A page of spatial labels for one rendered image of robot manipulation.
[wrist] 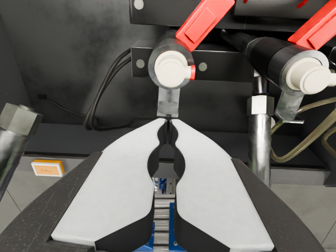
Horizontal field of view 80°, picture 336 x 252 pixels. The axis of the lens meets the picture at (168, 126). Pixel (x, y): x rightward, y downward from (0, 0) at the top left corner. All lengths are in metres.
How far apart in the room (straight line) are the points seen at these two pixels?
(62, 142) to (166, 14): 0.33
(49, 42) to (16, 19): 0.06
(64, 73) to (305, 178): 0.52
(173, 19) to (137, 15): 0.04
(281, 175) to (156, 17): 0.35
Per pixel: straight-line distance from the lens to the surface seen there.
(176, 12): 0.26
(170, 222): 0.77
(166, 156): 0.40
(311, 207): 2.38
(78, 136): 0.48
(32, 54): 0.50
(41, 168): 0.45
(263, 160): 0.19
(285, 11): 0.27
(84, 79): 0.47
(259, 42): 0.19
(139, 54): 0.26
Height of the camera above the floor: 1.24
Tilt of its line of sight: 59 degrees down
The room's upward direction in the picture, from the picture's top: 177 degrees counter-clockwise
